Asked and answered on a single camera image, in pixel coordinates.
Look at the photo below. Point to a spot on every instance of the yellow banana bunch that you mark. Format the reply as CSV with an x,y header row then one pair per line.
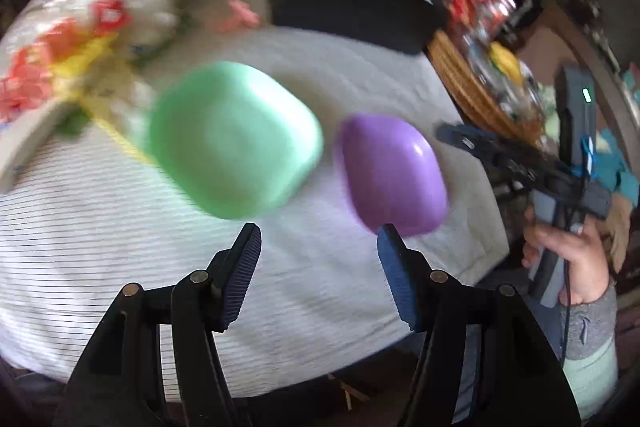
x,y
506,62

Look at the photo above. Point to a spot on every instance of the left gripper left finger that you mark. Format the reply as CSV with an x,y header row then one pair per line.
x,y
118,378

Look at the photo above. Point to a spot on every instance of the purple plastic bowl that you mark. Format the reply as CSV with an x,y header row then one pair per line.
x,y
391,175

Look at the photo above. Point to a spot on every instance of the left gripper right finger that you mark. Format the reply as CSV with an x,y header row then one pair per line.
x,y
518,379

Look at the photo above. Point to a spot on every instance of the white instruction card box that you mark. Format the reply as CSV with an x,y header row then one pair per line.
x,y
23,137

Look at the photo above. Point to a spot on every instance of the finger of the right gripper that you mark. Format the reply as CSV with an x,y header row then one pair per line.
x,y
515,160

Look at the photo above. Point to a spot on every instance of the person right hand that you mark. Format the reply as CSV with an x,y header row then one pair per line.
x,y
584,252

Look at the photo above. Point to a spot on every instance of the grey green sleeve forearm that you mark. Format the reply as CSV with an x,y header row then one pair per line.
x,y
590,364

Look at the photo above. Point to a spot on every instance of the woven wicker basket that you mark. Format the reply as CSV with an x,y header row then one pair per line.
x,y
472,97

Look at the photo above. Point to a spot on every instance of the pink flower clip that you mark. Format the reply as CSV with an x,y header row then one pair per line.
x,y
240,16

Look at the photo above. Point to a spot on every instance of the green plastic bowl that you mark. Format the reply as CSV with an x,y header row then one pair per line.
x,y
234,140

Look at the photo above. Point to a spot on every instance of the clear plastic gloves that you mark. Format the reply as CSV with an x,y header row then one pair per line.
x,y
152,23

